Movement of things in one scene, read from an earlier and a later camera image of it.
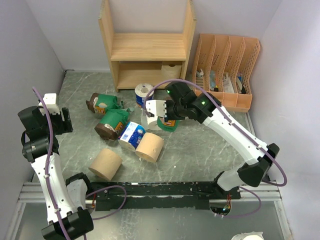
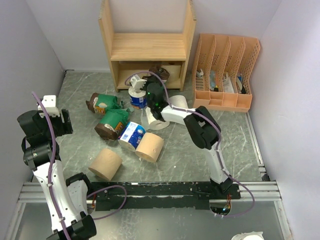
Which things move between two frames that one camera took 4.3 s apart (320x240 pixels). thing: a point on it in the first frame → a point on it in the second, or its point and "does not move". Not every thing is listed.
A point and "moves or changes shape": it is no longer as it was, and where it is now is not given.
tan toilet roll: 150,147 does not move
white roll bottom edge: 252,235 does not move
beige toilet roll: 170,73 does not move
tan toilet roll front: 105,164 does not move
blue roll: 141,92 moves or changes shape
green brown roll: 112,121 does not move
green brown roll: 170,125 → 161,72
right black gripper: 168,116 → 153,79
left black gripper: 65,126 does not move
